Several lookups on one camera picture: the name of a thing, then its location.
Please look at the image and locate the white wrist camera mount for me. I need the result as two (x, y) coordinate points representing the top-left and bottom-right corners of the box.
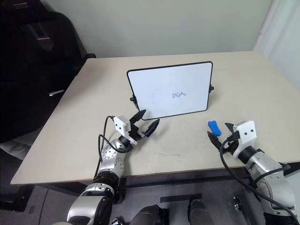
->
(232, 120), (256, 160)
(113, 115), (139, 146)

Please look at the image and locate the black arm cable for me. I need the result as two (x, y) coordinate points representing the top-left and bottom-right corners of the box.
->
(219, 131), (300, 225)
(93, 115), (132, 180)

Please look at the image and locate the black office chair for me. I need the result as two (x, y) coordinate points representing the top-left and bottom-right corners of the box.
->
(0, 0), (97, 144)

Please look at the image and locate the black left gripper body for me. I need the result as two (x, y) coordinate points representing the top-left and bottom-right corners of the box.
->
(128, 122), (144, 141)

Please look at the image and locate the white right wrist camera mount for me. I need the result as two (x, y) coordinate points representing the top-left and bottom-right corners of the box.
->
(232, 120), (256, 160)

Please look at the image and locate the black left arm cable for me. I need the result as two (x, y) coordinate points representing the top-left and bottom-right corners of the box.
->
(93, 115), (132, 180)

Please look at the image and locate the dark rounded shape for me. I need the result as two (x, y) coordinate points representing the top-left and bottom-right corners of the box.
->
(188, 199), (215, 225)
(130, 205), (169, 225)

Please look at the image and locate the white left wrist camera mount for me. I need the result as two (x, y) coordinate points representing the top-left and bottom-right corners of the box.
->
(113, 115), (139, 146)

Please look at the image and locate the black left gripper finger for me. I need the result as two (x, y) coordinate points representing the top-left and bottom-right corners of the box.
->
(129, 109), (147, 124)
(143, 118), (161, 137)

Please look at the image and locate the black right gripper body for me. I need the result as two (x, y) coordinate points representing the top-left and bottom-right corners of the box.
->
(219, 131), (240, 156)

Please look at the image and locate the black-framed whiteboard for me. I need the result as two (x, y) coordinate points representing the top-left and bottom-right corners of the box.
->
(127, 61), (215, 121)

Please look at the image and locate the blue eraser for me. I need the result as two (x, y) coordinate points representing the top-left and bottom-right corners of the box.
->
(207, 120), (222, 136)

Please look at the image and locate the small metal bracket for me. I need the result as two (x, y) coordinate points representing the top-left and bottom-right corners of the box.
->
(232, 195), (242, 213)

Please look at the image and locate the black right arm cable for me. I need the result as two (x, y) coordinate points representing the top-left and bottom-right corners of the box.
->
(219, 131), (300, 225)

